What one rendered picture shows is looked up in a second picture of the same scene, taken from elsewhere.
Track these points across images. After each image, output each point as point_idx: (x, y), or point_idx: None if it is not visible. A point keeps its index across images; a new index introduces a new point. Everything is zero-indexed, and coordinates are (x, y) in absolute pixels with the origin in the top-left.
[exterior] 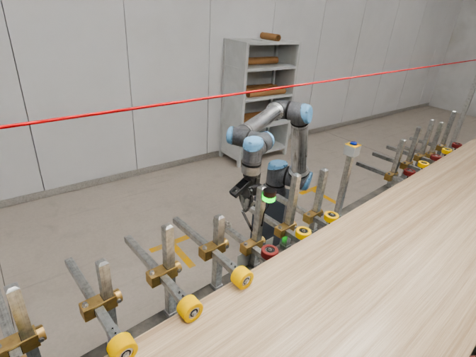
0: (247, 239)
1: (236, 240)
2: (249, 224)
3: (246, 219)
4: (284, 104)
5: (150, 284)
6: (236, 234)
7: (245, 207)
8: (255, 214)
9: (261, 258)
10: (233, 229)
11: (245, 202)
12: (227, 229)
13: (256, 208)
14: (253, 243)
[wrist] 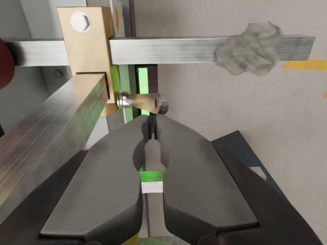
0: (118, 60)
1: (160, 36)
2: (134, 101)
3: (139, 100)
4: None
5: None
6: (172, 47)
7: (131, 129)
8: (39, 141)
9: (17, 39)
10: (203, 60)
11: (132, 170)
12: (219, 40)
13: (1, 183)
14: (75, 60)
